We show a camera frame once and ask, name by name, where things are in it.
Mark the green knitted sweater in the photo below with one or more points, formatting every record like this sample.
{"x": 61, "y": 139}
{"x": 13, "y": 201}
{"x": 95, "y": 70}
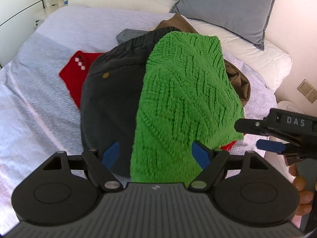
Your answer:
{"x": 186, "y": 97}

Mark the grey folded garment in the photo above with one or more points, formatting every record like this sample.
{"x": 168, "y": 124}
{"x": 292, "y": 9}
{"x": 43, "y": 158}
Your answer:
{"x": 128, "y": 34}

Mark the red knitted garment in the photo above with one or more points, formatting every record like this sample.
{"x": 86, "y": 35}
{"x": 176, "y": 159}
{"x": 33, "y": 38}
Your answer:
{"x": 75, "y": 72}

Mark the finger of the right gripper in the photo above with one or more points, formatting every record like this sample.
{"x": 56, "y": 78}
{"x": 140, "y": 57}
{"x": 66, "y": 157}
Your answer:
{"x": 271, "y": 146}
{"x": 251, "y": 126}

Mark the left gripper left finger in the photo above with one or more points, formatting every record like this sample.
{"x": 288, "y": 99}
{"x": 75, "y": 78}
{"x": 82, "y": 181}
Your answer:
{"x": 98, "y": 166}

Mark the dark grey trousers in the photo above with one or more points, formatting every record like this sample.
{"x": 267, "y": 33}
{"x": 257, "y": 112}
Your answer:
{"x": 110, "y": 97}

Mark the brown garment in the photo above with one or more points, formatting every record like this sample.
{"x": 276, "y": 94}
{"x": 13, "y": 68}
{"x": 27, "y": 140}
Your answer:
{"x": 237, "y": 79}

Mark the beige wall socket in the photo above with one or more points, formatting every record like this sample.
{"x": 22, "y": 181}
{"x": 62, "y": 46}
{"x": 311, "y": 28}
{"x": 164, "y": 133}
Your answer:
{"x": 308, "y": 91}

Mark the person's right hand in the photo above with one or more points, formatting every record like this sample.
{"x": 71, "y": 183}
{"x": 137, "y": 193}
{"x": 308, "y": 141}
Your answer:
{"x": 306, "y": 196}

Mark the grey square pillow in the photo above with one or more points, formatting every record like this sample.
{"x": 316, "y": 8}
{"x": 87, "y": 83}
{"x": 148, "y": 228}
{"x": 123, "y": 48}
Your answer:
{"x": 247, "y": 19}

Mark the white long pillow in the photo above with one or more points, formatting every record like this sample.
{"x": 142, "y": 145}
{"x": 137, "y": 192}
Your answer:
{"x": 273, "y": 64}

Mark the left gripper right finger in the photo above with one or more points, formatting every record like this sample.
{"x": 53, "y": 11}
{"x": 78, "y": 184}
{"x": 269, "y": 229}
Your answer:
{"x": 212, "y": 163}

